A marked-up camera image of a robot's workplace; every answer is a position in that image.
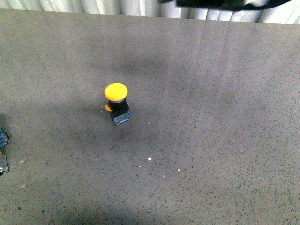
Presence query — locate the yellow mushroom push button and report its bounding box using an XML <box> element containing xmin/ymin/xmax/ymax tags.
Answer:
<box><xmin>104</xmin><ymin>83</ymin><xmax>131</xmax><ymax>125</ymax></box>

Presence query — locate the grey switch block lower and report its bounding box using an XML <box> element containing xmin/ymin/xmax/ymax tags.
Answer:
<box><xmin>0</xmin><ymin>152</ymin><xmax>9</xmax><ymax>175</ymax></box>

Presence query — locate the blue switch block upper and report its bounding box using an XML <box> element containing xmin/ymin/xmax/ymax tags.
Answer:
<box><xmin>0</xmin><ymin>128</ymin><xmax>11</xmax><ymax>148</ymax></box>

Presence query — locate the white pleated curtain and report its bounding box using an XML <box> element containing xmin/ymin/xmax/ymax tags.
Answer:
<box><xmin>0</xmin><ymin>0</ymin><xmax>300</xmax><ymax>24</ymax></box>

